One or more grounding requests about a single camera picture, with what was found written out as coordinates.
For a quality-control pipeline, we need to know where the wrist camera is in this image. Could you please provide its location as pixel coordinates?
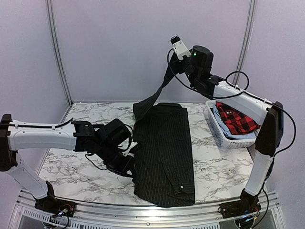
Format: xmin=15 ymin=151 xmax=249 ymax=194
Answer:
xmin=122 ymin=142 xmax=139 ymax=157
xmin=170 ymin=36 xmax=191 ymax=61

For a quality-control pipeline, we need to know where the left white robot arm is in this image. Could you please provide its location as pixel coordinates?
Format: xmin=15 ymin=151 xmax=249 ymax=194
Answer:
xmin=0 ymin=114 xmax=135 ymax=216

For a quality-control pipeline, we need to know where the black pinstriped long sleeve shirt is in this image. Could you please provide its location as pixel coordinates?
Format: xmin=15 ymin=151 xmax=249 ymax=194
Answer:
xmin=132 ymin=64 xmax=196 ymax=208

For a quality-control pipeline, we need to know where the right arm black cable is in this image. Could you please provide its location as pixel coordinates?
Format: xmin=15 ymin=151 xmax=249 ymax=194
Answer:
xmin=166 ymin=47 xmax=297 ymax=210

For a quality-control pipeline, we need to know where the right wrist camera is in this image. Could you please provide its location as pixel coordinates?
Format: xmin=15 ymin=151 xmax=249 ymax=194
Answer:
xmin=170 ymin=36 xmax=191 ymax=61

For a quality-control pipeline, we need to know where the right aluminium frame post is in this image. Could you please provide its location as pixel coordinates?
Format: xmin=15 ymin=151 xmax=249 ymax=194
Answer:
xmin=234 ymin=0 xmax=257 ymax=71

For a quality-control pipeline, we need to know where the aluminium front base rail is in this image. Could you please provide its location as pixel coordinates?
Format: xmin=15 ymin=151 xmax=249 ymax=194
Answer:
xmin=8 ymin=190 xmax=287 ymax=229

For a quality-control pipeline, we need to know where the light blue shirt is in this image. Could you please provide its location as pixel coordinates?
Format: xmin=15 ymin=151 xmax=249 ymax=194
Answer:
xmin=213 ymin=103 xmax=256 ymax=140

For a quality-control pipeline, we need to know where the red black plaid shirt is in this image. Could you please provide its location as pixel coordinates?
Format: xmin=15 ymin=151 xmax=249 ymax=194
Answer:
xmin=215 ymin=102 xmax=261 ymax=135

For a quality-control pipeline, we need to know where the aluminium frame post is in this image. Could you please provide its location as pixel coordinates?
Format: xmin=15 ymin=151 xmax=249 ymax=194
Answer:
xmin=45 ymin=0 xmax=73 ymax=106
xmin=234 ymin=0 xmax=257 ymax=71

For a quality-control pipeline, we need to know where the left aluminium frame post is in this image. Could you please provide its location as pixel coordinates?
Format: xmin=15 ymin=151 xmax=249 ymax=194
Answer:
xmin=45 ymin=0 xmax=73 ymax=106

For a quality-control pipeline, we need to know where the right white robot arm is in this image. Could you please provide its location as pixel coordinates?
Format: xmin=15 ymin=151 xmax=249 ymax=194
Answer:
xmin=167 ymin=41 xmax=284 ymax=215

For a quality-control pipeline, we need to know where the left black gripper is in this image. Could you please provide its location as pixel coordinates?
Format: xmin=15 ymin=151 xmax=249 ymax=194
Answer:
xmin=96 ymin=141 xmax=137 ymax=178

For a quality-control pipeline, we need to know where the white plastic laundry basket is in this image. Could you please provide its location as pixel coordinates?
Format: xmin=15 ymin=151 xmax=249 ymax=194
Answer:
xmin=205 ymin=100 xmax=259 ymax=149

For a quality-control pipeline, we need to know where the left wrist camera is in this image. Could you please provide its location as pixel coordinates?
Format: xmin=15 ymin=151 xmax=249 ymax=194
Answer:
xmin=122 ymin=142 xmax=139 ymax=157

